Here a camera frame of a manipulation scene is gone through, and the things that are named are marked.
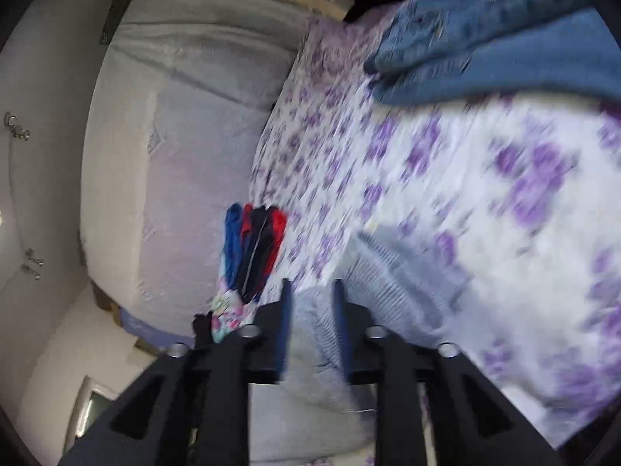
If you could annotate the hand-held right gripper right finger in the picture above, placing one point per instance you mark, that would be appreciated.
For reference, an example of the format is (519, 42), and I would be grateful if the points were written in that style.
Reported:
(339, 323)

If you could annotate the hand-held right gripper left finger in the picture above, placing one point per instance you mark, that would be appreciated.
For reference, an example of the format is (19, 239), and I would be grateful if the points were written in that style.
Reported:
(286, 323)

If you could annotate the grey sweatshirt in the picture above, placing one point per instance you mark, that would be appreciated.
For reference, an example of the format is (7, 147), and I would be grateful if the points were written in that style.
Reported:
(388, 272)

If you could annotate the black folded pants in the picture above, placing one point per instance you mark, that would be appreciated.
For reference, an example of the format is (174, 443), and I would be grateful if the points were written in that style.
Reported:
(257, 257)

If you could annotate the floral folded blanket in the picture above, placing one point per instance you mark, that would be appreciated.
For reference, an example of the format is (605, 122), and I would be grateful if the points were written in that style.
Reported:
(225, 310)

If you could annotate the red and blue folded garment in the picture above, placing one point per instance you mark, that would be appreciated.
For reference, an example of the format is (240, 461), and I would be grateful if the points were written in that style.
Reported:
(277, 233)

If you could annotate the blue folded shorts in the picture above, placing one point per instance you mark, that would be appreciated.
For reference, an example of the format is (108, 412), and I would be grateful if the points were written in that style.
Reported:
(233, 242)

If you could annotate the lavender lace headboard cover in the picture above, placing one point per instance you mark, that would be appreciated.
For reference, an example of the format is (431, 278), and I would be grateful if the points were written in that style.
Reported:
(194, 155)

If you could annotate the bed with purple floral sheet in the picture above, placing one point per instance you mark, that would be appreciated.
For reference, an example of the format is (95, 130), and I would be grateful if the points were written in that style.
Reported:
(485, 179)

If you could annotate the blue denim jeans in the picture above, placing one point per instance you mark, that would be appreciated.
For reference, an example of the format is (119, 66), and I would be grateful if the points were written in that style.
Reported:
(485, 43)

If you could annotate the black wall unit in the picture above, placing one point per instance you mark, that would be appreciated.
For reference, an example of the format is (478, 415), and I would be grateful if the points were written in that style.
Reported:
(115, 17)

